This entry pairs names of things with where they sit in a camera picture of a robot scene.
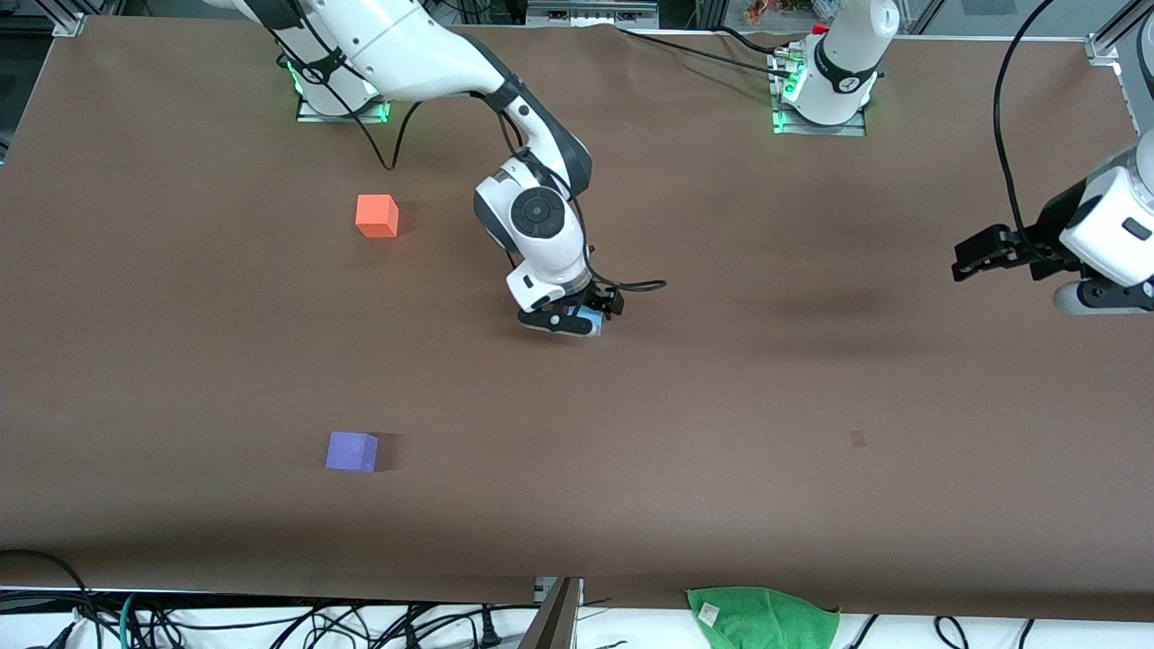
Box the aluminium frame corner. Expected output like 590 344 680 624
32 0 87 37

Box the long black table cable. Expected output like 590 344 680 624
618 27 794 75

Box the short black table cable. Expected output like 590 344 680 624
712 25 781 53

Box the green cloth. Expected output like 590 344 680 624
685 586 841 649

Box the purple foam block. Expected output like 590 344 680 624
325 431 380 473

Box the thick black floor cable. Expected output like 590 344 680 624
0 550 105 649

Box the aluminium frame rail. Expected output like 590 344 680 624
1086 0 1154 159

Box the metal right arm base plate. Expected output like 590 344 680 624
296 54 393 123

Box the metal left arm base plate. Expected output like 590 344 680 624
771 50 868 136

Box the grey device box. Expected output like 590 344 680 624
526 0 661 26

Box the grey aluminium post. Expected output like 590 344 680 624
518 577 585 649

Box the orange foam block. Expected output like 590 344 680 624
355 194 400 239

